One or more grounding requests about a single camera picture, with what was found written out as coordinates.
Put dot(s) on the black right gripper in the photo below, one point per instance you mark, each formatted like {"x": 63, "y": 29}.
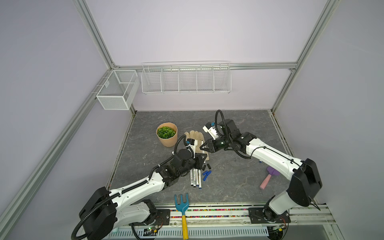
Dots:
{"x": 210, "y": 149}

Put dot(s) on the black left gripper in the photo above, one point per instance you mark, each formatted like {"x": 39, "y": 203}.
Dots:
{"x": 199, "y": 166}

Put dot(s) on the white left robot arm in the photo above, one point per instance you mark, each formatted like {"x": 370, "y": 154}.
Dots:
{"x": 109, "y": 209}

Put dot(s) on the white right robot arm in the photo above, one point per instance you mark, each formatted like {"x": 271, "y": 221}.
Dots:
{"x": 304, "y": 177}

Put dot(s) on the beige work glove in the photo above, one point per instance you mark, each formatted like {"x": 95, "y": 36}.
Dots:
{"x": 199, "y": 139}

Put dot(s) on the tan pot with green plant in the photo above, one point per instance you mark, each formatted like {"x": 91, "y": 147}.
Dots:
{"x": 167, "y": 134}

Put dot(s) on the teal yellow garden fork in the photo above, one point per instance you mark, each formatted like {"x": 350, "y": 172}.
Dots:
{"x": 182, "y": 206}

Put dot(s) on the small white mesh basket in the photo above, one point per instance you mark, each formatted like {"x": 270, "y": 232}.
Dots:
{"x": 118, "y": 90}

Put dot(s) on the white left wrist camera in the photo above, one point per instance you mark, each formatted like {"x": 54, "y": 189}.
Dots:
{"x": 189, "y": 143}

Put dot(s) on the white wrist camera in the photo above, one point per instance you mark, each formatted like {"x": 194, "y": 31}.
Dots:
{"x": 211, "y": 130}
{"x": 189, "y": 143}

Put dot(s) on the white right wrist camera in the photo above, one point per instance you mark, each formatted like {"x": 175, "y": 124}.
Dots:
{"x": 211, "y": 130}

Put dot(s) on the long white wire basket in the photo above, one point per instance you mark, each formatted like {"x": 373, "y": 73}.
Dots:
{"x": 186, "y": 77}

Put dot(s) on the aluminium cage frame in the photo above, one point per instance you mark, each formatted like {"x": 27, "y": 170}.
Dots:
{"x": 19, "y": 204}

